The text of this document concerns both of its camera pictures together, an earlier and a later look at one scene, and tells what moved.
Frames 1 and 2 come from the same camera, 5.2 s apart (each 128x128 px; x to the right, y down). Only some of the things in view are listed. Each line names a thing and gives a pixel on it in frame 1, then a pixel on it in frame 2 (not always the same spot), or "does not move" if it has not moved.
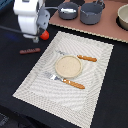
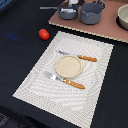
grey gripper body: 41,22 -> 67,3
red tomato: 45,35 does not move
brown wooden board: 107,27 does not move
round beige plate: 68,66 does not move
